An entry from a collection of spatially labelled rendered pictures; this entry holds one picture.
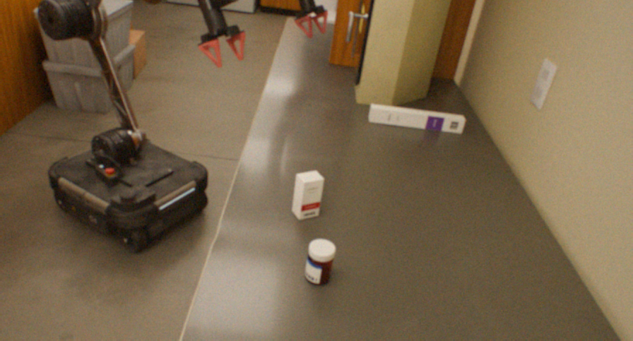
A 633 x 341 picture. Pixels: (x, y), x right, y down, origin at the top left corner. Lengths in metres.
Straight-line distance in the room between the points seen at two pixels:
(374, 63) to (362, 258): 0.76
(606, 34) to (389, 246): 0.62
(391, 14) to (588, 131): 0.64
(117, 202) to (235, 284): 1.41
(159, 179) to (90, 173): 0.32
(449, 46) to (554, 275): 1.11
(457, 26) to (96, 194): 1.65
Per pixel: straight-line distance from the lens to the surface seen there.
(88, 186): 2.38
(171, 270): 2.25
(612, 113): 1.10
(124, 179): 2.37
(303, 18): 1.81
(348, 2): 1.84
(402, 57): 1.52
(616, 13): 1.18
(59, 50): 3.56
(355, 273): 0.88
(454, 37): 1.92
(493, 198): 1.21
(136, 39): 4.26
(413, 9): 1.49
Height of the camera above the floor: 1.52
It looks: 30 degrees down
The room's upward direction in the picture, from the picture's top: 8 degrees clockwise
